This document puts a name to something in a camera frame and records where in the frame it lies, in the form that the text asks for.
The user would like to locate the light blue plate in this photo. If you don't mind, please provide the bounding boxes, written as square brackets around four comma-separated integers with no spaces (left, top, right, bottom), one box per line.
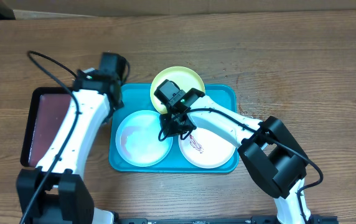
[115,110,173,167]

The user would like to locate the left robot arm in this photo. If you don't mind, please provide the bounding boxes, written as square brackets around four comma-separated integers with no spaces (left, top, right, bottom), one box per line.
[16,68,124,223]

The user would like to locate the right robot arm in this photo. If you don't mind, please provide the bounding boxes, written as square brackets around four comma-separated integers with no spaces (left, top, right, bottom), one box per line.
[154,88,311,223]

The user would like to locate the teal plastic tray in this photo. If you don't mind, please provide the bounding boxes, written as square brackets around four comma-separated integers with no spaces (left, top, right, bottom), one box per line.
[108,83,240,174]

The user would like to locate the black tray with red liquid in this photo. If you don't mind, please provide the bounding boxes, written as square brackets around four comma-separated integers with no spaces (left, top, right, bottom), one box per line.
[20,87,71,167]

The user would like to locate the pink-white plate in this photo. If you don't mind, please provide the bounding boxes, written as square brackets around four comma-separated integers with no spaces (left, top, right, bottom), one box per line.
[178,128,236,169]

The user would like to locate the yellow-green plate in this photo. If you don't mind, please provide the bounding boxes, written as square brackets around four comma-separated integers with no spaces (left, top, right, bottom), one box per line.
[150,66,205,114]

